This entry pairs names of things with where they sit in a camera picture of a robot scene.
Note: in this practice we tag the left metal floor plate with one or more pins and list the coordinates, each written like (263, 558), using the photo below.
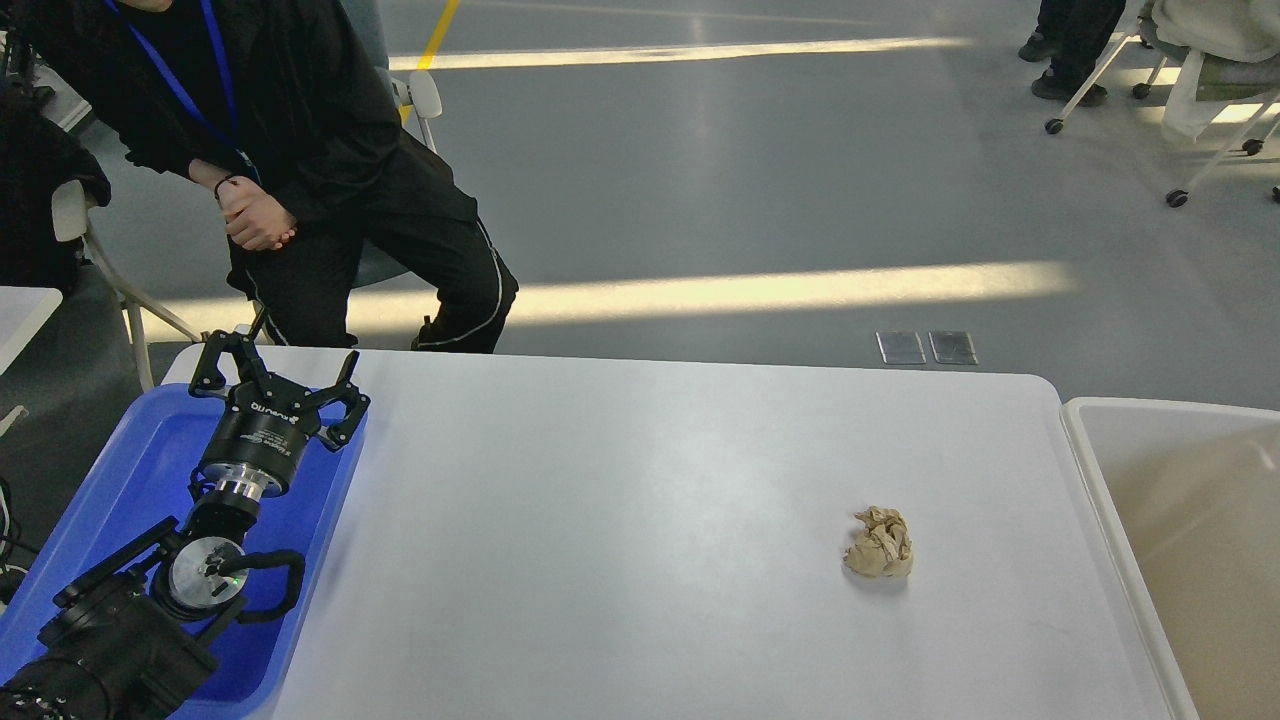
(901, 348)

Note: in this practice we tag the right metal floor plate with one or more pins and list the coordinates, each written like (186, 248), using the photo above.
(953, 348)

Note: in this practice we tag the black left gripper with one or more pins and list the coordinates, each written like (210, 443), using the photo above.
(258, 444)

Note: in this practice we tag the metal floor plate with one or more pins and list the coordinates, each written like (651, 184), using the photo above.
(901, 348)
(953, 348)

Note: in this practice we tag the person in black clothes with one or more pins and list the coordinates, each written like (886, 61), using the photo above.
(337, 167)

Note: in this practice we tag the walking person legs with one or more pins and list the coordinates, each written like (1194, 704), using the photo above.
(1071, 34)

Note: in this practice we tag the white side table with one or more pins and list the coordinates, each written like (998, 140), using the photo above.
(23, 312)

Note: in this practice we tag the blue plastic tray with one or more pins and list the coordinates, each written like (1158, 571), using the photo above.
(141, 478)

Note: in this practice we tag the white plastic bin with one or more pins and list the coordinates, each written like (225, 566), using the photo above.
(1188, 497)

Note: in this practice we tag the white rolling chair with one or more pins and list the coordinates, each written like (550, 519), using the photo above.
(1226, 51)

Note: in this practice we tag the grey seat chair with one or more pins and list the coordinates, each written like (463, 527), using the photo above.
(375, 265)

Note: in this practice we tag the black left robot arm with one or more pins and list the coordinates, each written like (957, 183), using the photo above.
(177, 582)

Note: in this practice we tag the white chair with black coat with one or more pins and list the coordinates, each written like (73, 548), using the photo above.
(50, 181)

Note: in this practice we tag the blue lanyard badge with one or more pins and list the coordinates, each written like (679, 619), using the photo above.
(184, 45)

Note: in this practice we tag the crumpled brown paper ball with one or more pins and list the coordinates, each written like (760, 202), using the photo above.
(883, 547)

